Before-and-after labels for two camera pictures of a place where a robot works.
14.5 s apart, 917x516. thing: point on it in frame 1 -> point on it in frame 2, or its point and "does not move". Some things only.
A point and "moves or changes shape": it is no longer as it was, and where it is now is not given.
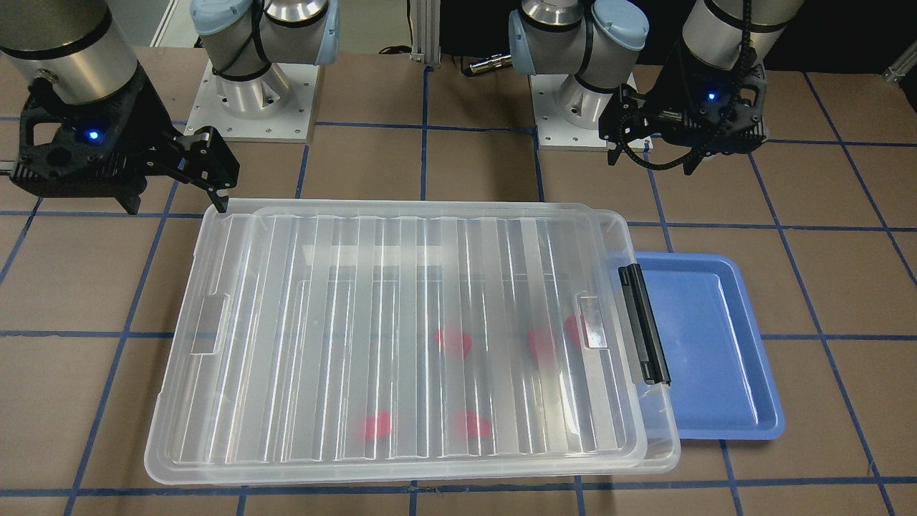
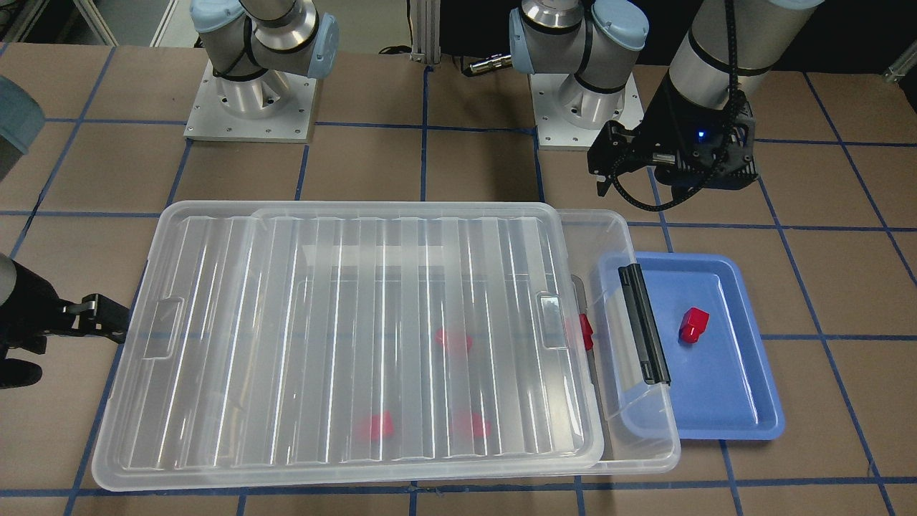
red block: [572, 330] -> [694, 322]
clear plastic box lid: [332, 338] moves or changes shape
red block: [532, 343] -> [587, 331]
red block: [377, 426] does not move
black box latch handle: [643, 327] does not move
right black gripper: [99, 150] -> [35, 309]
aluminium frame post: [425, 27] does not move
